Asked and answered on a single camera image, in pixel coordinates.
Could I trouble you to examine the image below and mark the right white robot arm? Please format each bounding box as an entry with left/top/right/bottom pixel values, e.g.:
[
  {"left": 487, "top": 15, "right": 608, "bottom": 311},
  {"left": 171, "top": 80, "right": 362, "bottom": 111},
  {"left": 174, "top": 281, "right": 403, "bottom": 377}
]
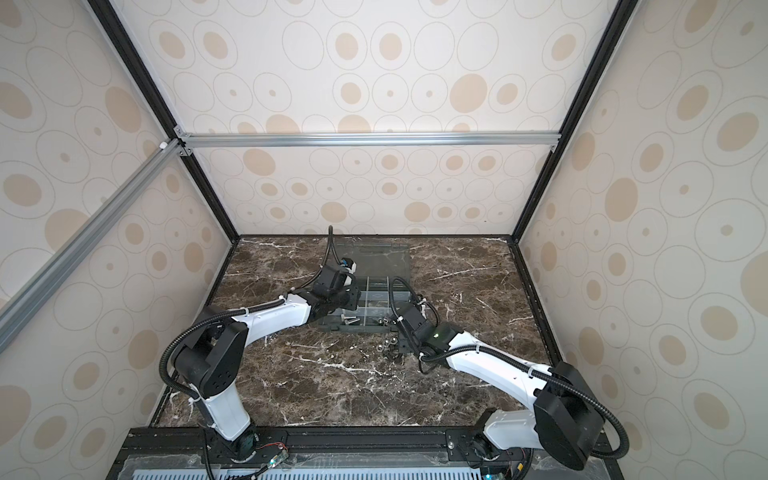
[{"left": 391, "top": 304, "right": 605, "bottom": 470}]

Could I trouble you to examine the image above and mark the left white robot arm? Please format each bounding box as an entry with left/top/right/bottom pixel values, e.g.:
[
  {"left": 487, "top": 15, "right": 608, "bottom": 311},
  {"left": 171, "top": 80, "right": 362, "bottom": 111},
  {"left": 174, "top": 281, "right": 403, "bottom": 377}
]
[{"left": 159, "top": 258, "right": 360, "bottom": 443}]

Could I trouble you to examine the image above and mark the clear plastic organizer box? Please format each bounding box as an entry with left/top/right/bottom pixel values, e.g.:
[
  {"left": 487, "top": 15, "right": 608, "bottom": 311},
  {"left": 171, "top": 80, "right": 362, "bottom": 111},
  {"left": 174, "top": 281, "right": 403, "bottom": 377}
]
[{"left": 318, "top": 237, "right": 411, "bottom": 334}]

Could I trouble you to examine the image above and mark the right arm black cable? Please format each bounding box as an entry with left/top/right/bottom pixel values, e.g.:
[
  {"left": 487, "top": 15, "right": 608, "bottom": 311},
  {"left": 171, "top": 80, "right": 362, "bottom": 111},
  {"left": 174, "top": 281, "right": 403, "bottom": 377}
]
[{"left": 386, "top": 275, "right": 631, "bottom": 463}]

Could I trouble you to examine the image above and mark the horizontal aluminium rail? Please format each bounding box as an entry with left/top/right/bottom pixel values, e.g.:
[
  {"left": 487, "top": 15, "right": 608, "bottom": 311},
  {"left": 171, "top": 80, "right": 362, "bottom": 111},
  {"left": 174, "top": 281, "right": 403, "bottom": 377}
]
[{"left": 181, "top": 131, "right": 561, "bottom": 148}]

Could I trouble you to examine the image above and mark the black base frame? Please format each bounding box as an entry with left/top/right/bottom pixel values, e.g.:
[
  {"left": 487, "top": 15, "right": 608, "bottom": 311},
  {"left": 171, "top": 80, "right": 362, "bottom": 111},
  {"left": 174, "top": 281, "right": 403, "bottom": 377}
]
[{"left": 107, "top": 426, "right": 622, "bottom": 479}]

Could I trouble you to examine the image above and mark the diagonal aluminium rail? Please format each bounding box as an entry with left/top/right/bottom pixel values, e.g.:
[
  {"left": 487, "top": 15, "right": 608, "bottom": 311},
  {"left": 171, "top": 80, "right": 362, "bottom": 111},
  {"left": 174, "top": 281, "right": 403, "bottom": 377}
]
[{"left": 1, "top": 139, "right": 181, "bottom": 350}]

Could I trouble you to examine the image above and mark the left black corner post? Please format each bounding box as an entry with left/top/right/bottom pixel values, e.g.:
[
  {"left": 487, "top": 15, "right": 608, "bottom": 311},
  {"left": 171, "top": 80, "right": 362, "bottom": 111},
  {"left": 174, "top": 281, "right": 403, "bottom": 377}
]
[{"left": 87, "top": 0, "right": 240, "bottom": 244}]

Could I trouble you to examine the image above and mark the black corner post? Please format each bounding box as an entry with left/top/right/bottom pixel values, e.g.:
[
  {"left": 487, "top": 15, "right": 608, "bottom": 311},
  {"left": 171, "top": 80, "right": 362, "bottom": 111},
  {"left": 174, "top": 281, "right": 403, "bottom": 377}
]
[
  {"left": 87, "top": 0, "right": 240, "bottom": 244},
  {"left": 510, "top": 0, "right": 639, "bottom": 245}
]

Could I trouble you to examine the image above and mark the right black corner post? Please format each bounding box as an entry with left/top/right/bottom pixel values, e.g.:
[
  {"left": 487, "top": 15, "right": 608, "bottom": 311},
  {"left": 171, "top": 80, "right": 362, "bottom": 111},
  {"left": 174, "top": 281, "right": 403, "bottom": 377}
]
[{"left": 510, "top": 0, "right": 639, "bottom": 245}]

